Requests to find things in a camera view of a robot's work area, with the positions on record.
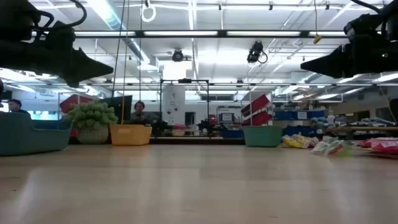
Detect yellow Sour Patch candy pack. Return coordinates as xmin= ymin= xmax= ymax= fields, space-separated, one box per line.
xmin=282 ymin=134 xmax=312 ymax=149

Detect blue-grey plastic bin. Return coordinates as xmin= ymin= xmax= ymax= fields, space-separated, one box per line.
xmin=0 ymin=112 xmax=73 ymax=156

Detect teal plastic bin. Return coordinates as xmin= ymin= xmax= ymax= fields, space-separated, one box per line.
xmin=242 ymin=125 xmax=283 ymax=147

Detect blue storage bin shelf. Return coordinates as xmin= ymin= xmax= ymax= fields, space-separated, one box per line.
xmin=273 ymin=110 xmax=326 ymax=121

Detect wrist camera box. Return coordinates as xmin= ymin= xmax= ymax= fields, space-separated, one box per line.
xmin=46 ymin=21 xmax=76 ymax=48
xmin=343 ymin=14 xmax=385 ymax=37

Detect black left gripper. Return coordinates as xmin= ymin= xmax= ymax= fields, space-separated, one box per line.
xmin=0 ymin=39 xmax=114 ymax=88

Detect black computer monitor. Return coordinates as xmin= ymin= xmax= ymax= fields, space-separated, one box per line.
xmin=99 ymin=95 xmax=133 ymax=124

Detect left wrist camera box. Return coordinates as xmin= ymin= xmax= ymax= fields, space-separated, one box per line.
xmin=46 ymin=21 xmax=76 ymax=48

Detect green plant in white pot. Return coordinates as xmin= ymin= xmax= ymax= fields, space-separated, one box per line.
xmin=63 ymin=100 xmax=119 ymax=145

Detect white spray bottle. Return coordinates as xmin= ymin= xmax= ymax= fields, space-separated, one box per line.
xmin=326 ymin=108 xmax=336 ymax=127

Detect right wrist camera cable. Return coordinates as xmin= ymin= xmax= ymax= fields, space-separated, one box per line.
xmin=351 ymin=0 xmax=382 ymax=15

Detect yellow plastic bin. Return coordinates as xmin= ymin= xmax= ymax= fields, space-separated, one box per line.
xmin=109 ymin=124 xmax=153 ymax=146

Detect black hanging cable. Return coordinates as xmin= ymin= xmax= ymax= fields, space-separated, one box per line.
xmin=111 ymin=0 xmax=127 ymax=100

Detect black overhead camera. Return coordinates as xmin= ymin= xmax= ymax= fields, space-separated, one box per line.
xmin=247 ymin=40 xmax=268 ymax=65

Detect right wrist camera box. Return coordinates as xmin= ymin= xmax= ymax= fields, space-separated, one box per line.
xmin=343 ymin=14 xmax=385 ymax=37

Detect white cable ring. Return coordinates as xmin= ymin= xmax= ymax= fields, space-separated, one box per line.
xmin=141 ymin=4 xmax=157 ymax=23

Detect red tilted storage bin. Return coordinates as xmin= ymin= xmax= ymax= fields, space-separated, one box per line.
xmin=245 ymin=111 xmax=272 ymax=126
xmin=241 ymin=94 xmax=271 ymax=114

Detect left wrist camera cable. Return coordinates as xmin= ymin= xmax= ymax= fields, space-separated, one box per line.
xmin=30 ymin=0 xmax=88 ymax=32

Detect wooden workbench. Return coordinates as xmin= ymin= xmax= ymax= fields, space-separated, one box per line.
xmin=325 ymin=126 xmax=398 ymax=132

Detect person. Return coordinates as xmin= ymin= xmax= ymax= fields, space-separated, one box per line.
xmin=129 ymin=101 xmax=158 ymax=125
xmin=7 ymin=98 xmax=32 ymax=119

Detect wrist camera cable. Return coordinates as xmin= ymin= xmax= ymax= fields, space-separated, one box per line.
xmin=351 ymin=0 xmax=382 ymax=15
xmin=30 ymin=0 xmax=88 ymax=32

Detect red board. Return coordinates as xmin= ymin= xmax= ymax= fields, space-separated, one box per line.
xmin=59 ymin=95 xmax=94 ymax=113

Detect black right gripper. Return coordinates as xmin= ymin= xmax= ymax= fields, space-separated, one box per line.
xmin=300 ymin=35 xmax=398 ymax=79

